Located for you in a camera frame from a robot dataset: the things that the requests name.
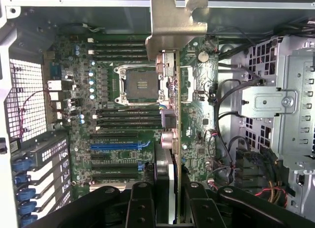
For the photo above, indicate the CPU socket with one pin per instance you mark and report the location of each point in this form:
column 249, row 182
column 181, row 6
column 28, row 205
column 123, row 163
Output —
column 140, row 85

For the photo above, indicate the black RAM slot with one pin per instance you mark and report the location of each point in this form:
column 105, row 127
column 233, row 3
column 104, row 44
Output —
column 120, row 47
column 120, row 58
column 128, row 111
column 120, row 52
column 128, row 122
column 120, row 42
column 128, row 117

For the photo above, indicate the short black expansion slot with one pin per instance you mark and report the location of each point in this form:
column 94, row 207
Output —
column 101, row 156

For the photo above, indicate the round coin cell battery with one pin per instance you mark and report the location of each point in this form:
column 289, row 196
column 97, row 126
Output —
column 203, row 56

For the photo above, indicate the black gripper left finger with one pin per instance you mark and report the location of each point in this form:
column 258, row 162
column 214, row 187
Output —
column 140, row 213

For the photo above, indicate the metal socket cover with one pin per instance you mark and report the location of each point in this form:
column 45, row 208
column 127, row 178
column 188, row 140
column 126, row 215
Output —
column 190, row 82

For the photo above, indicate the green motherboard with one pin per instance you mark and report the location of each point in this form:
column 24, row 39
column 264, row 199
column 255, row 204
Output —
column 118, row 156

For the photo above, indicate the metal disk bay cage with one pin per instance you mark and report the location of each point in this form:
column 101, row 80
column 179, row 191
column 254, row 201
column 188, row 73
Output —
column 295, row 90

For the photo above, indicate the blue expansion slot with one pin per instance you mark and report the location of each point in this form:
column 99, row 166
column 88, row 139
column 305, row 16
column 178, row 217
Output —
column 115, row 146

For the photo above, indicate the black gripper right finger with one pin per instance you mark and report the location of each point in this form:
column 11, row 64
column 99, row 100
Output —
column 204, row 213

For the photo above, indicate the open black PC case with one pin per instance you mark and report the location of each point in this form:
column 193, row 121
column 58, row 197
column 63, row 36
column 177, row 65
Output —
column 73, row 16

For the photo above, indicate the long black expansion slot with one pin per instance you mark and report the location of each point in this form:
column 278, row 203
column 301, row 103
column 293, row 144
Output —
column 115, row 176
column 115, row 167
column 113, row 136

